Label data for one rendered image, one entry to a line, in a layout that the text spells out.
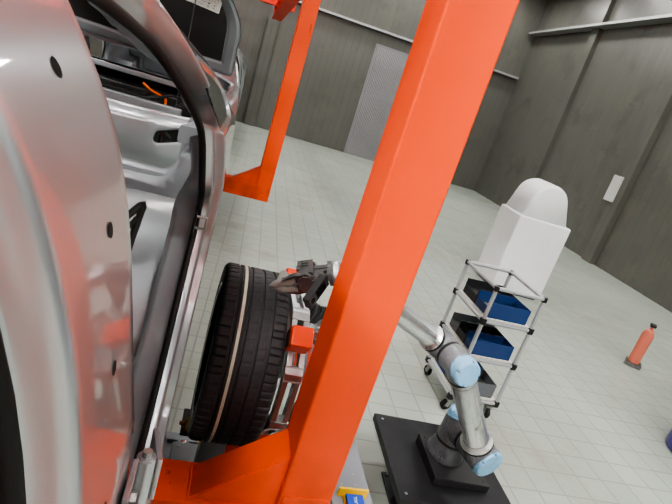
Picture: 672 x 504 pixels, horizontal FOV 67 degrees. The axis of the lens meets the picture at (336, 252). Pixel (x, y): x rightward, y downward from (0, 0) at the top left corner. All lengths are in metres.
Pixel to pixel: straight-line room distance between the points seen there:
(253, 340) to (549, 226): 5.79
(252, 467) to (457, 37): 1.27
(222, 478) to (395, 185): 0.99
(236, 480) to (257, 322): 0.48
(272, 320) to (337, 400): 0.41
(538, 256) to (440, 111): 6.03
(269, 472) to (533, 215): 5.85
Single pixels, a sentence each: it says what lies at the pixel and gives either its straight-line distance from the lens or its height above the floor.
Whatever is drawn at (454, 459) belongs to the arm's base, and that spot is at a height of 0.39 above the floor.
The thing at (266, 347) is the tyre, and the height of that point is 1.05.
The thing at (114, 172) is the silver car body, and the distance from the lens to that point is 0.41.
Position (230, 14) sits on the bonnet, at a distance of 4.79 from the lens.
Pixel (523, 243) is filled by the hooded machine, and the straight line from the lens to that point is 7.03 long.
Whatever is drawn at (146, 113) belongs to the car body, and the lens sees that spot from 4.20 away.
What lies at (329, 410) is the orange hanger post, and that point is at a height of 1.06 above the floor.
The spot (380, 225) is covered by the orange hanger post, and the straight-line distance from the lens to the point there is 1.24.
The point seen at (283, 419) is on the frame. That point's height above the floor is 0.78.
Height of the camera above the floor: 1.89
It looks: 17 degrees down
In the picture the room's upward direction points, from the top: 18 degrees clockwise
